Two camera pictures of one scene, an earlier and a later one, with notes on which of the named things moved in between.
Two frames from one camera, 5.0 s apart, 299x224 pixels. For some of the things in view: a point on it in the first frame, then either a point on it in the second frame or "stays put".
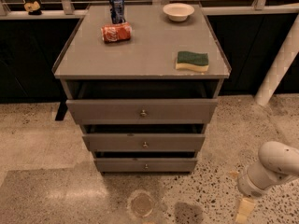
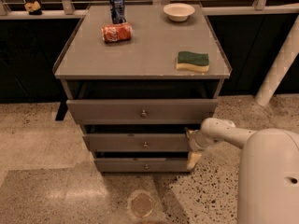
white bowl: x=178 y=11 stays put
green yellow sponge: x=192 y=61 stays put
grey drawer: x=144 y=142 stays put
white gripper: x=249 y=187 → x=195 y=141
